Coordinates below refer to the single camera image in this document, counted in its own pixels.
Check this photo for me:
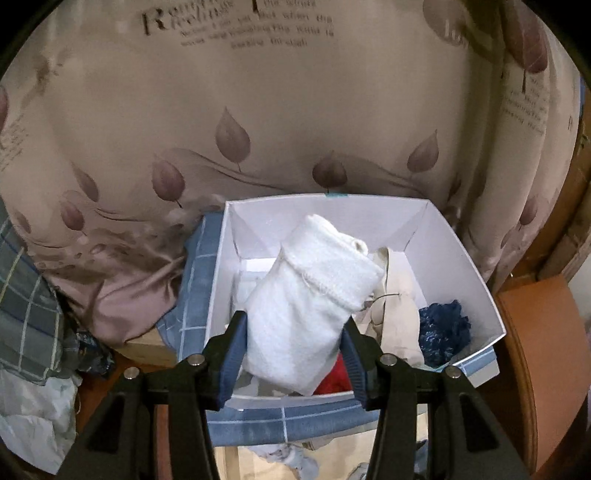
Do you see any beige bra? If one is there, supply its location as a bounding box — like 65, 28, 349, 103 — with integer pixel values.
358, 247, 426, 367

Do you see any grey plaid cloth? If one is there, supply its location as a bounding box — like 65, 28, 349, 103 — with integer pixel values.
0, 203, 68, 384

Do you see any cardboard box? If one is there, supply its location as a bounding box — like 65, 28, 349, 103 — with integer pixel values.
522, 134, 591, 282

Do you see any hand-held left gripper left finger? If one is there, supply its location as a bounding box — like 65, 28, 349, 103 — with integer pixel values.
55, 310, 250, 480

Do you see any beige leaf-print curtain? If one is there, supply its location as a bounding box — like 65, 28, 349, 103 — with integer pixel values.
0, 0, 583, 347

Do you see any light wooden block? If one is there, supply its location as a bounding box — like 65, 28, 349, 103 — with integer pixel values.
113, 330, 178, 367

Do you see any brown wooden stool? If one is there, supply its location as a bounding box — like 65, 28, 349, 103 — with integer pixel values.
480, 274, 591, 474

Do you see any dark blue lace underwear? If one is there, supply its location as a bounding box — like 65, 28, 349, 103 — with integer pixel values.
418, 300, 472, 369

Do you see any white box with checked cover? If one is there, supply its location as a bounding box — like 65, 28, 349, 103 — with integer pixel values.
157, 191, 506, 446

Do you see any white crumpled cloth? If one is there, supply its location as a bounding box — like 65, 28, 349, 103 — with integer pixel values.
0, 369, 81, 474

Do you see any red underwear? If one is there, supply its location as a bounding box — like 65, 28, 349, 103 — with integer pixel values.
314, 353, 354, 395

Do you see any white terry sock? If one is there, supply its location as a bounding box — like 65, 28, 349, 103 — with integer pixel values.
240, 213, 384, 397

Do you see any dark patterned cloth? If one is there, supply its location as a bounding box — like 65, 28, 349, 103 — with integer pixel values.
69, 330, 116, 377

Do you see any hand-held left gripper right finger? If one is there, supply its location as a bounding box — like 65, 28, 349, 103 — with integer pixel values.
342, 318, 529, 480

